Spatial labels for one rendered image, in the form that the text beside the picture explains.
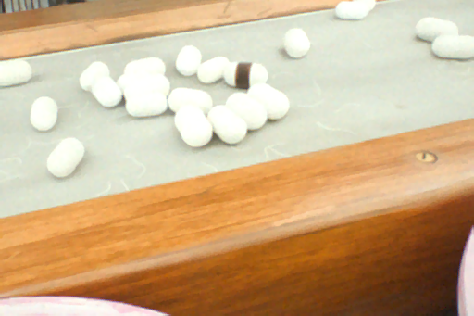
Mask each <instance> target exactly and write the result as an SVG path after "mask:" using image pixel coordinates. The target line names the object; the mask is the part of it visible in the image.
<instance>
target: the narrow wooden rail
mask: <svg viewBox="0 0 474 316"><path fill-rule="evenodd" d="M473 225H474V118H471V119H466V120H458V121H453V122H449V123H444V124H439V125H434V126H430V127H425V128H420V129H417V130H416V131H411V132H406V133H398V134H393V135H388V136H384V137H379V138H374V139H369V140H365V141H360V142H355V143H352V144H346V145H337V147H333V148H328V149H323V150H319V151H314V152H309V153H304V154H300V155H295V156H290V157H287V158H277V159H272V160H268V161H263V162H258V164H255V165H249V166H244V167H240V168H236V169H230V170H225V171H217V172H212V173H208V174H204V175H198V176H194V177H190V178H184V179H180V180H179V181H175V182H171V183H162V184H158V185H153V186H147V187H143V188H139V189H133V190H129V191H125V192H120V193H115V194H110V195H106V196H101V197H97V198H93V199H88V200H82V201H78V202H74V203H68V204H64V205H60V206H55V207H50V208H45V209H37V210H32V211H28V212H23V214H18V215H13V216H9V217H4V218H0V300H1V299H11V298H25V297H74V298H84V299H96V300H104V301H109V302H116V303H122V304H127V305H131V306H136V307H140V308H144V309H149V310H155V311H158V313H162V314H165V315H168V316H456V315H458V302H457V287H458V276H459V269H460V265H461V259H462V256H464V252H465V249H466V245H467V241H468V238H469V235H470V233H471V230H472V227H473Z"/></svg>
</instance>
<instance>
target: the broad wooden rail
mask: <svg viewBox="0 0 474 316"><path fill-rule="evenodd" d="M383 1H390V0H375V3H377V2H383ZM341 2H354V0H98V1H92V2H83V3H77V4H70V5H63V6H52V7H43V8H35V9H29V10H22V11H14V12H7V13H0V61H4V60H9V59H16V58H23V57H34V56H40V55H47V54H54V53H59V52H66V51H72V50H78V49H84V48H91V47H96V46H97V45H104V44H114V43H122V42H128V41H133V40H141V39H146V38H154V37H159V36H165V35H172V34H178V33H184V32H196V31H202V30H203V29H209V28H215V27H221V26H228V25H233V24H240V23H246V22H253V21H259V20H265V19H276V18H283V17H290V16H296V15H303V13H308V12H315V11H321V10H327V9H334V8H336V7H337V6H338V5H339V4H340V3H341Z"/></svg>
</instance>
